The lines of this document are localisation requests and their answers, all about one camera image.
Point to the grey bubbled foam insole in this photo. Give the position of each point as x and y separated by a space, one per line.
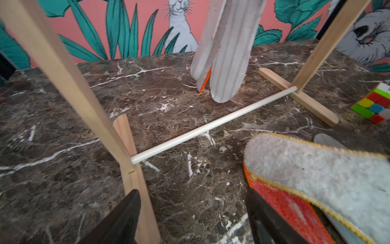
326 140

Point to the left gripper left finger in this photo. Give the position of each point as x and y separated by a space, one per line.
120 225

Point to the wooden hanger rack frame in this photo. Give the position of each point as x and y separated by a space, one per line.
28 23

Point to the yellow-edged felt insole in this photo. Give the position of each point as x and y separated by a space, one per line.
352 186

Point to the orange-edged felt insole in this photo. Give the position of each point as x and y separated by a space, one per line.
203 79
296 211

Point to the right black frame post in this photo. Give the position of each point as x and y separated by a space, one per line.
334 8

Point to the white thin insole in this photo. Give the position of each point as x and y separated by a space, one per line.
231 62

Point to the white embossed foam insole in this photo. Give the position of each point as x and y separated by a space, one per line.
215 11

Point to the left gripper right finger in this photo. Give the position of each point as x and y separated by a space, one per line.
267 225

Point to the multicoloured puzzle cube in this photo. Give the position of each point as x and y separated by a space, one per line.
376 105

